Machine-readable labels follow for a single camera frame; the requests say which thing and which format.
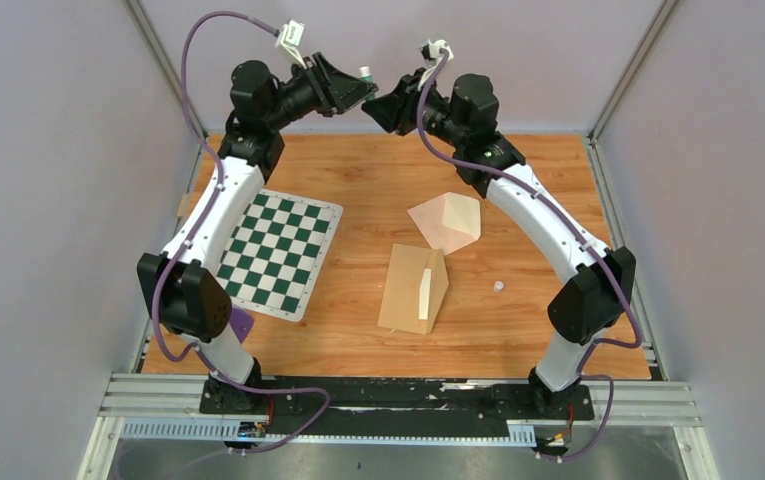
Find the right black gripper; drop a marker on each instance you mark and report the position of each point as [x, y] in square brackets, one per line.
[394, 111]

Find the green white chessboard mat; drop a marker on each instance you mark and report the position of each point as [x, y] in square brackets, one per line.
[275, 254]

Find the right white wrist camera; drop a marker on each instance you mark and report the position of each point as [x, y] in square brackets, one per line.
[435, 52]

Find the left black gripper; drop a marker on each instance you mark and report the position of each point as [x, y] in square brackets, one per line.
[334, 91]

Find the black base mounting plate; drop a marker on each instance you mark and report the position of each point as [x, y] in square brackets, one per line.
[395, 407]

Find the purple plastic piece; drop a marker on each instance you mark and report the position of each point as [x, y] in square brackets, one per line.
[241, 323]

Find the white green glue stick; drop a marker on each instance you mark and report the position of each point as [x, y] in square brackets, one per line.
[367, 77]

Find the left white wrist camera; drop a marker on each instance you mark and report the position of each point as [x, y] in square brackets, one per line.
[288, 42]

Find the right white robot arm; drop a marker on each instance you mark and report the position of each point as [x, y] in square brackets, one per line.
[597, 280]

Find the pink paper envelope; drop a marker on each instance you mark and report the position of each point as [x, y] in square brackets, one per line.
[448, 222]

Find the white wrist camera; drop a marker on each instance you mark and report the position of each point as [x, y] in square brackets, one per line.
[288, 42]
[435, 52]

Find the tan kraft envelope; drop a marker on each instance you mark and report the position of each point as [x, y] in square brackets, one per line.
[399, 307]

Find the aluminium frame rail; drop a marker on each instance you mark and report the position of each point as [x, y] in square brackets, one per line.
[166, 406]

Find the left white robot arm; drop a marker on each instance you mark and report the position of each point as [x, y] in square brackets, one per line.
[179, 284]

